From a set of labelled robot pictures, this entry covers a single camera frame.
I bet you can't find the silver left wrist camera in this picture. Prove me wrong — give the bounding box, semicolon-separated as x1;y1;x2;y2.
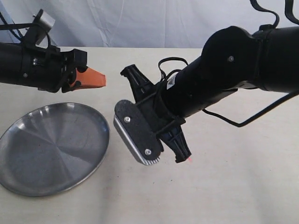
33;9;55;45

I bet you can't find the white backdrop cloth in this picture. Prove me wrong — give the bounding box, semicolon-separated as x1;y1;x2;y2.
0;0;299;49

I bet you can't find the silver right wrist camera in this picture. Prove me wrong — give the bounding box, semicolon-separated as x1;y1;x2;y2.
113;100;163;166

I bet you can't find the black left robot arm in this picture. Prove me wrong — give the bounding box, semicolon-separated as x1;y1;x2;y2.
0;43;107;93

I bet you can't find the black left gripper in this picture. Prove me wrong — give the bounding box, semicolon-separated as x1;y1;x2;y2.
21;45;107;93

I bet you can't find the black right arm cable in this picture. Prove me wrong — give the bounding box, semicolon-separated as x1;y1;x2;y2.
202;0;299;128

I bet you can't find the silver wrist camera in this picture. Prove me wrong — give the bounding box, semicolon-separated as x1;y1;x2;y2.
113;100;163;166
33;9;55;45

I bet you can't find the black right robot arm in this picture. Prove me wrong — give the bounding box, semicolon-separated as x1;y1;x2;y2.
114;26;299;166

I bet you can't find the round steel plate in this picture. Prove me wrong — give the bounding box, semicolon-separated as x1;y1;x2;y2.
0;102;110;197

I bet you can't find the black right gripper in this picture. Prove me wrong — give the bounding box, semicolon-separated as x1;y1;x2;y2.
121;64;191;163

